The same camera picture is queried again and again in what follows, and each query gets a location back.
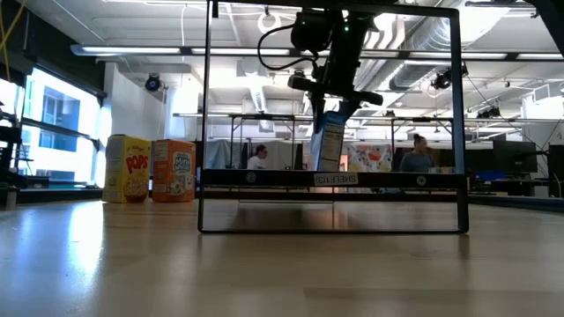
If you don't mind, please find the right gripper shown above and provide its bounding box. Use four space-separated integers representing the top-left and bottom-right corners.
288 11 383 133

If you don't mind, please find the blue cereal box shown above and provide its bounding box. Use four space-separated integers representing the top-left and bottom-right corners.
309 110 347 173

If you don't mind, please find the orange Mini-Wheats cereal box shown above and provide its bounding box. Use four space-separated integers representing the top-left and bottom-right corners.
152 138 197 204

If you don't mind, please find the yellow Pops cereal box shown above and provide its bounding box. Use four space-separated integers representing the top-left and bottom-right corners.
102 134 152 204

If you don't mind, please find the colourful patterned white panel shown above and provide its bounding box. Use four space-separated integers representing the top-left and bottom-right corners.
346 144 394 173

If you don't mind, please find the folding table with black legs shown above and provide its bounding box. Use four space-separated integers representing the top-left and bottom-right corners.
172 112 312 171
387 114 457 171

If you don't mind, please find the person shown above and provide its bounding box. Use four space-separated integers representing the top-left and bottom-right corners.
246 144 271 171
398 133 436 173

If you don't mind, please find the grey partition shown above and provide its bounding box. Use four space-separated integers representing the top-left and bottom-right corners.
204 138 248 171

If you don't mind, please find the black monitor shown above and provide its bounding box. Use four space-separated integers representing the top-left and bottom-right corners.
547 144 564 198
492 139 539 174

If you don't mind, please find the long ceiling light strip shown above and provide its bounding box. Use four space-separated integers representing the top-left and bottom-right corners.
70 43 564 62

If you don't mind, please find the large bright window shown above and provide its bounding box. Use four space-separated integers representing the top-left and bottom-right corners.
21 68 105 186

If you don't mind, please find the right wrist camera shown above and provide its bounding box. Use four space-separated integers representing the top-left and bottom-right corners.
290 11 332 53

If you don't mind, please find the silver ventilation duct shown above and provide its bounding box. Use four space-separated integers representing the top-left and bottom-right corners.
352 0 521 93

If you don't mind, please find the black looped camera cable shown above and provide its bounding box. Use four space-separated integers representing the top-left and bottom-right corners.
256 22 321 72

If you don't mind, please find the wooden shelf with black frame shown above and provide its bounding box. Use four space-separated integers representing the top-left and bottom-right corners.
197 0 470 234

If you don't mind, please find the white ring ceiling fixture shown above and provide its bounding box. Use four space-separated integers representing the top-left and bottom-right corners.
257 11 283 36

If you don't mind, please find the black aluminium table frame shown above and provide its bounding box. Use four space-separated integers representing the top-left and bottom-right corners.
0 99 564 215

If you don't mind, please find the yellow hanging cable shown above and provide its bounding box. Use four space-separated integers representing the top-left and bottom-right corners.
0 0 27 83

